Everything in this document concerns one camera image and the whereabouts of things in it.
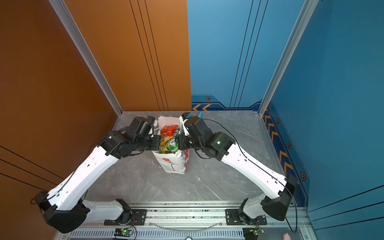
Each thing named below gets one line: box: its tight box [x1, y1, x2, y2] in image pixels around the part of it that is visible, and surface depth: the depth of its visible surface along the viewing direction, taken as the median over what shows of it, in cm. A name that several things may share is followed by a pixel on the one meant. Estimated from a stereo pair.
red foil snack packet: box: [160, 125, 179, 137], surface depth 77 cm
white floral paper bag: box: [152, 116, 190, 175], surface depth 74 cm
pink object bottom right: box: [282, 233, 291, 240], surface depth 68 cm
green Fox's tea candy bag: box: [159, 137, 179, 154], surface depth 73 cm
